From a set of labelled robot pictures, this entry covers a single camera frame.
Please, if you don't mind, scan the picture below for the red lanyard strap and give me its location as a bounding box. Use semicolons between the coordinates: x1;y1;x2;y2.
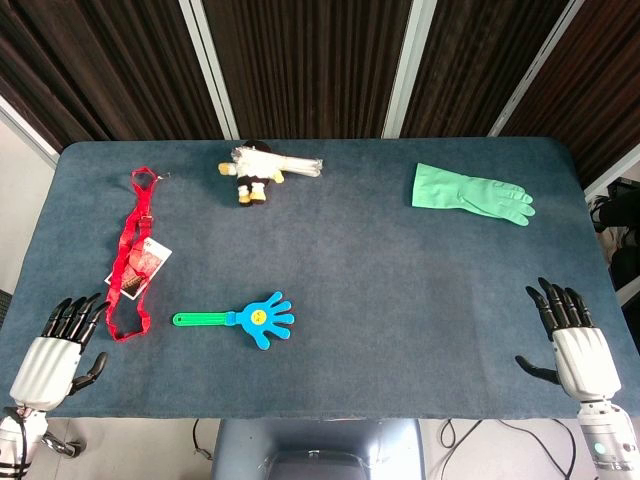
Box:
104;166;171;344

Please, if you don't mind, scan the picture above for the green rubber glove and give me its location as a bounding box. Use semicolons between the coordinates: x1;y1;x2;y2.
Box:
411;162;537;228

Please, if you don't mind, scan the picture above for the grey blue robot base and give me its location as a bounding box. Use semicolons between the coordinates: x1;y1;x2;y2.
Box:
209;418;426;480

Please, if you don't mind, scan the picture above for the white printed card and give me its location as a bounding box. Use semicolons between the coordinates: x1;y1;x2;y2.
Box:
103;237;173;301

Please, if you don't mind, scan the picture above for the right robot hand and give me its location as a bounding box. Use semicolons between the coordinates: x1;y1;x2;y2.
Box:
514;277;623;401

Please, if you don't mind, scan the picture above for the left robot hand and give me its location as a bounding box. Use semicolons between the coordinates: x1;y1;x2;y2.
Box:
8;292;112;412

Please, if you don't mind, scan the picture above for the blue green hand clapper toy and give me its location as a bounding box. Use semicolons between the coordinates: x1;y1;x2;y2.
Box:
171;291;297;352

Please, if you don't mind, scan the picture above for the black white plush toy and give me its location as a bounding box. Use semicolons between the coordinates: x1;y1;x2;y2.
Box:
217;141;284;206

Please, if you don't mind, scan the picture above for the blue table cloth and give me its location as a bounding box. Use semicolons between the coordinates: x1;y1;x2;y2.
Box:
0;137;640;421

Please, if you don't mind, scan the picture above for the clear packet of white straws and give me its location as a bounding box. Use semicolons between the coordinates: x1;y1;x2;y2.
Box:
229;145;324;180

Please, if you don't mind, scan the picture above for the black floor cable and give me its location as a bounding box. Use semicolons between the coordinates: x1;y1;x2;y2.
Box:
191;418;215;460
438;418;597;480

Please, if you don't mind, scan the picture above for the black equipment pile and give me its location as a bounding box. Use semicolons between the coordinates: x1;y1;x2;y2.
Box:
589;177;640;291

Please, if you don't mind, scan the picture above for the aluminium frame post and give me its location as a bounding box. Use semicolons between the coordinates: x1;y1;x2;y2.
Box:
178;0;240;140
382;0;439;139
0;94;61;166
487;0;584;137

